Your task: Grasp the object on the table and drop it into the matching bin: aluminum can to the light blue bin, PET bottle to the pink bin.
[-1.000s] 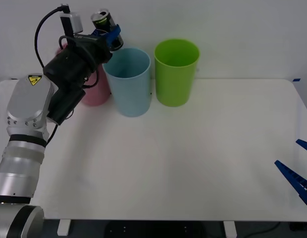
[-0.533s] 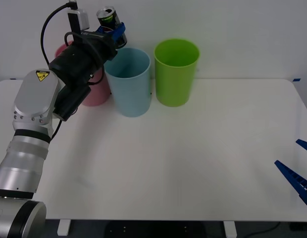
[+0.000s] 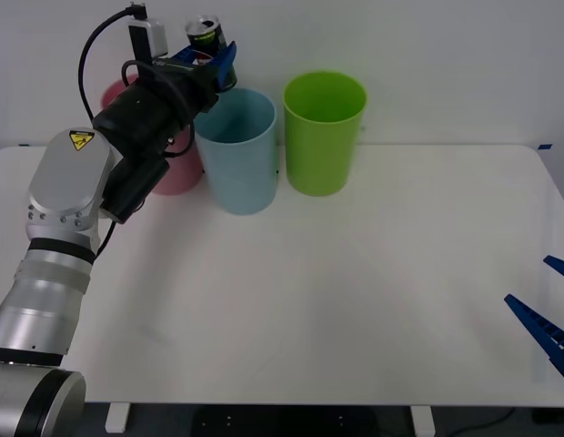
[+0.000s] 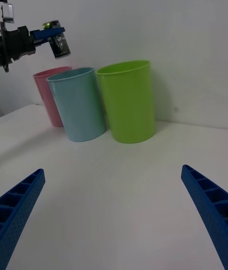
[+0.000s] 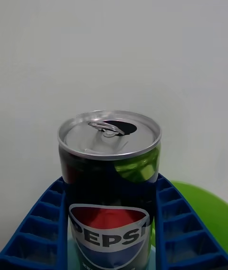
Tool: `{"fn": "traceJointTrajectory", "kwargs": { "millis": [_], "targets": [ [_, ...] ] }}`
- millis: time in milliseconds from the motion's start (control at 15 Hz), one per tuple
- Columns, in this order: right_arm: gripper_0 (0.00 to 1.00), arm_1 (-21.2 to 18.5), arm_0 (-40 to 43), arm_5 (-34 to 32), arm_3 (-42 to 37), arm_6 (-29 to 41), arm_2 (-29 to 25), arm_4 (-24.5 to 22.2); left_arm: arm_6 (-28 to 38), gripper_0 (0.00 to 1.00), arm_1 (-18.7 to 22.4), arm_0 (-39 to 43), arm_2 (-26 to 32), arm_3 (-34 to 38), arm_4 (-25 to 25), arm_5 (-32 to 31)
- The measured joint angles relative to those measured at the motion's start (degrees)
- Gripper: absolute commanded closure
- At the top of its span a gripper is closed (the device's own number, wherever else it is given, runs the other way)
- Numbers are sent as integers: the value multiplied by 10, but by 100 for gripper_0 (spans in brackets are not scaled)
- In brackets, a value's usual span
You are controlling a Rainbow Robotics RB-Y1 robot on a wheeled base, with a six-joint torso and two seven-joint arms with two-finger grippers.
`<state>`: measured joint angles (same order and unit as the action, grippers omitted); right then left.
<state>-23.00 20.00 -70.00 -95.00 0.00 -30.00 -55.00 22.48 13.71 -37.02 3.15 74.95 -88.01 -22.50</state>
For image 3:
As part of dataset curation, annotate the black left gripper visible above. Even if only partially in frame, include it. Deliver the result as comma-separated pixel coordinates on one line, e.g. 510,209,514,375
145,40,237,115

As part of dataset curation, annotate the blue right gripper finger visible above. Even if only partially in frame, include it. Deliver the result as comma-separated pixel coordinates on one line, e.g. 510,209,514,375
503,294,564,382
543,255,564,283

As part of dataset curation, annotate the black drink can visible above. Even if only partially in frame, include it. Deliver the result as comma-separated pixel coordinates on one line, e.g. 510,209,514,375
185,15,239,92

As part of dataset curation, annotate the pink plastic bin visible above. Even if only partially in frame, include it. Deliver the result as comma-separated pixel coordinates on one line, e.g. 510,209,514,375
101,75,205,197

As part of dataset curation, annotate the pale blue plastic bin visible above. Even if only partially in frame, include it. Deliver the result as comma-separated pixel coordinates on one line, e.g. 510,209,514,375
194,87,279,216

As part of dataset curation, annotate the green plastic bin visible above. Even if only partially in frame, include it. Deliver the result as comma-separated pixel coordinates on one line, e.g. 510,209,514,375
282,71,368,198

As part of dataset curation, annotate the white table leg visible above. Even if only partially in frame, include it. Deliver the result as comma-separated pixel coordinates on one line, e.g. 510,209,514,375
409,406,436,436
104,402,131,433

